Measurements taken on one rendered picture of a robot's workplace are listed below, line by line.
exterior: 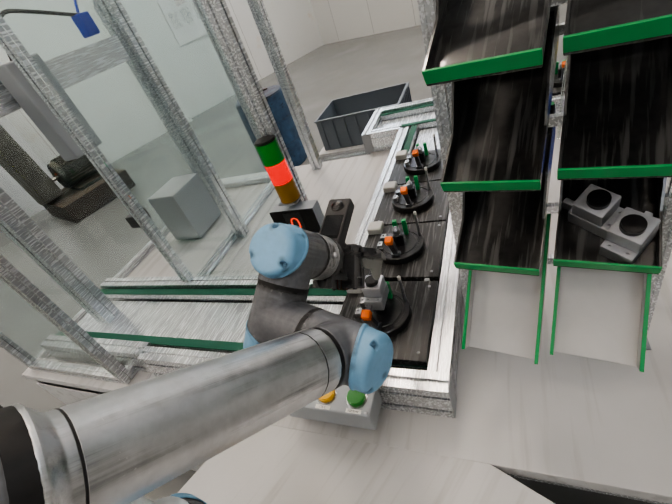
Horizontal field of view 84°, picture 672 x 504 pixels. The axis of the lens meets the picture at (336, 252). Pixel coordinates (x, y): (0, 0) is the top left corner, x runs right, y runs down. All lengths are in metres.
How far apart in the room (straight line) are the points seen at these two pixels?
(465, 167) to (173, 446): 0.51
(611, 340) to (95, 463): 0.76
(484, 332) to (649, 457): 0.32
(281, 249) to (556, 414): 0.65
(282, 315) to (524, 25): 0.46
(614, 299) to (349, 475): 0.61
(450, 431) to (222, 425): 0.63
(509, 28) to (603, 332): 0.53
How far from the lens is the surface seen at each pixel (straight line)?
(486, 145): 0.63
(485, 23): 0.59
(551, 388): 0.94
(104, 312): 1.61
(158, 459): 0.31
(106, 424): 0.30
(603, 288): 0.82
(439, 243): 1.11
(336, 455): 0.92
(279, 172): 0.88
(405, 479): 0.87
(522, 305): 0.81
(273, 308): 0.52
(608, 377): 0.97
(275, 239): 0.50
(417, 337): 0.89
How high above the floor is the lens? 1.66
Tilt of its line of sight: 36 degrees down
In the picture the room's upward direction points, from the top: 22 degrees counter-clockwise
